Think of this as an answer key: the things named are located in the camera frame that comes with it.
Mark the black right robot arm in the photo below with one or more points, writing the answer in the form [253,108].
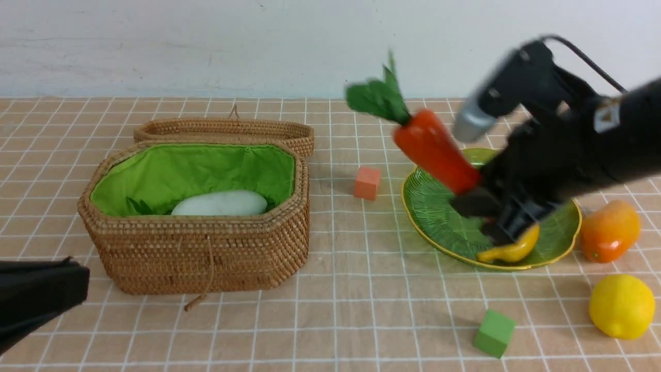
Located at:
[625,129]

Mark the white radish with green leaves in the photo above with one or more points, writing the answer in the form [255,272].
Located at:
[239,202]

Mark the yellow banana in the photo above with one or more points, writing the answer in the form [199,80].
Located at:
[512,253]

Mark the green foam cube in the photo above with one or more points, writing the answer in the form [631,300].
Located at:
[494,334]

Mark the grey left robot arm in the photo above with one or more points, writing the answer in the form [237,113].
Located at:
[35,292]

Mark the orange carrot with leaves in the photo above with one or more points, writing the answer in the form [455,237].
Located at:
[421,136]

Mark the orange foam cube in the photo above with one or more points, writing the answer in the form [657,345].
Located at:
[367,182]

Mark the orange mango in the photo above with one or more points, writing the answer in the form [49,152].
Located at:
[608,233]

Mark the yellow lemon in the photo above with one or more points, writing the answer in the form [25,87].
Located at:
[622,306]

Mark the checkered beige tablecloth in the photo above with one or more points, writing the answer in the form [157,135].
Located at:
[373,295]

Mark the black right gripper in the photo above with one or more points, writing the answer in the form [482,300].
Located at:
[544,164]

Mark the green glass leaf plate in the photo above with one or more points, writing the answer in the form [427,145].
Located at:
[426,202]

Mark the woven wicker basket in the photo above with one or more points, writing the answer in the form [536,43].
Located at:
[127,205]

